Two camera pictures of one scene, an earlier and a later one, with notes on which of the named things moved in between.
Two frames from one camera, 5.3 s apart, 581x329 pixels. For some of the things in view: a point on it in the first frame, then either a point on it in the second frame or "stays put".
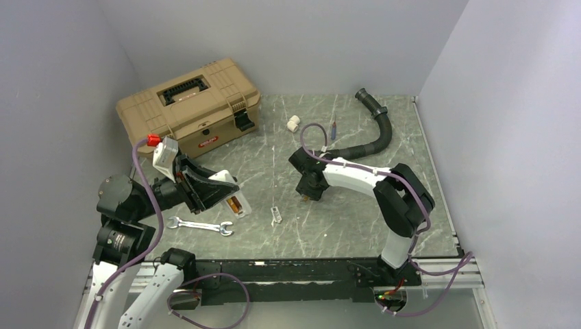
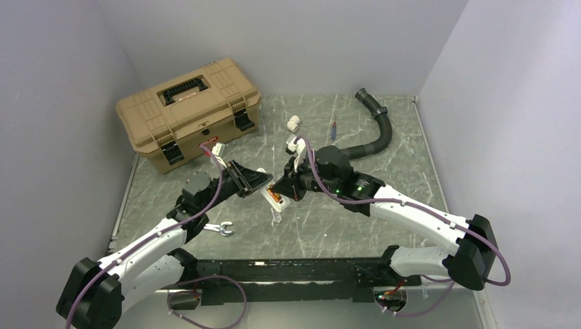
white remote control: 236,203 -> 280,205
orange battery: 234,204 -> 275,196
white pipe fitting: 293,123 stays put
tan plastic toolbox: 207,107 stays put
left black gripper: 199,192 -> 246,179
